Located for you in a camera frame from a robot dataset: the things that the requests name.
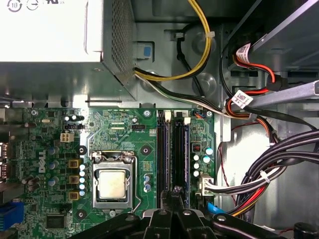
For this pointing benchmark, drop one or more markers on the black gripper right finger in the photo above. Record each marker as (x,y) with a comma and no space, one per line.
(187,224)

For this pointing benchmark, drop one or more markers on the blue board port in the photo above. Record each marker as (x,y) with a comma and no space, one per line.
(11,215)

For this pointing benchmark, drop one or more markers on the silver CPU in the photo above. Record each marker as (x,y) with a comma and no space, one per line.
(112,184)

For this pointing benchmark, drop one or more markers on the blue release tab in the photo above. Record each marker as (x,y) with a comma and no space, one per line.
(147,51)

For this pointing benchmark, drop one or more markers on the grey power supply unit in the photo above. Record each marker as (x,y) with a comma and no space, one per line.
(49,37)

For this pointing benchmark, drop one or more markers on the white square board socket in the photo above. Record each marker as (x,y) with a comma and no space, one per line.
(66,137)

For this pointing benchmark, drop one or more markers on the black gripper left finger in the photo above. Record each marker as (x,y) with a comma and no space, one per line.
(162,224)

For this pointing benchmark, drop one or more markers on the thin metal locking lever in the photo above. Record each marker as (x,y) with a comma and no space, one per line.
(136,179)

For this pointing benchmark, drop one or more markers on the black RAM slot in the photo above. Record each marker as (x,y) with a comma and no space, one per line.
(160,161)
(177,161)

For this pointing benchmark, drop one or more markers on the black PC case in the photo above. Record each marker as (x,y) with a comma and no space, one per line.
(164,49)

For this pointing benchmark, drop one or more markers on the grey metal drive cage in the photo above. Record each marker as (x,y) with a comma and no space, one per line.
(286,37)

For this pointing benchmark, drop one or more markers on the green motherboard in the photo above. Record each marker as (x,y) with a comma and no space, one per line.
(117,129)

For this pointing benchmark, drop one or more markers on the white board power connector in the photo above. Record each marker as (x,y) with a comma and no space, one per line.
(205,184)

